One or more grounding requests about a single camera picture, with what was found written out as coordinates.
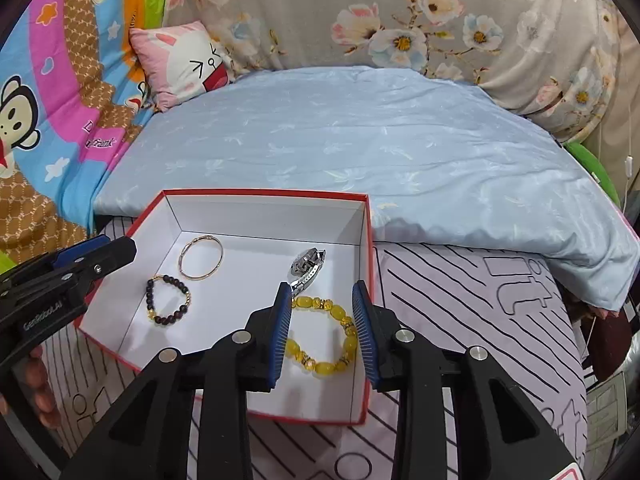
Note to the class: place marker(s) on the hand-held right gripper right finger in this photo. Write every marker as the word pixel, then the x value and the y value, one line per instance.
pixel 361 325

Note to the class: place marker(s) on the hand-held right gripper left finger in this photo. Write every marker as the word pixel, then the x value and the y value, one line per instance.
pixel 283 320

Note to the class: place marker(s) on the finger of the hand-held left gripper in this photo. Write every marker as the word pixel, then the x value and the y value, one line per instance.
pixel 95 259

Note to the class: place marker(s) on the red white cardboard box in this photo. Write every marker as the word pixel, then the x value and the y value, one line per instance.
pixel 240 280

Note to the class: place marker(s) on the person's left hand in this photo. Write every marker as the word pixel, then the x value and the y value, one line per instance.
pixel 42 385

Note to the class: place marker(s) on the silver wristwatch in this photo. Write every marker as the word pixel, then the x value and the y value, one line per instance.
pixel 306 267

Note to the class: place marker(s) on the gold bangle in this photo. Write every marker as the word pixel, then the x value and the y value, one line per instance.
pixel 200 256

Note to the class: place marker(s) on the colourful monkey print blanket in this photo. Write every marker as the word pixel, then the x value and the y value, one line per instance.
pixel 55 110

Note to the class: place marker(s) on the light blue quilt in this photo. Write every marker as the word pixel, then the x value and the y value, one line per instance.
pixel 375 160

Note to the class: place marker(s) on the pink rabbit pillow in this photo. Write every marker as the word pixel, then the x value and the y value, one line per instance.
pixel 185 62

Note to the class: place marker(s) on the green plush toy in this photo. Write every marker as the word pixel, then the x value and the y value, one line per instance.
pixel 595 170

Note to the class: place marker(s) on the floral grey quilt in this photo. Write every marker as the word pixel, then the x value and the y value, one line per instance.
pixel 425 15

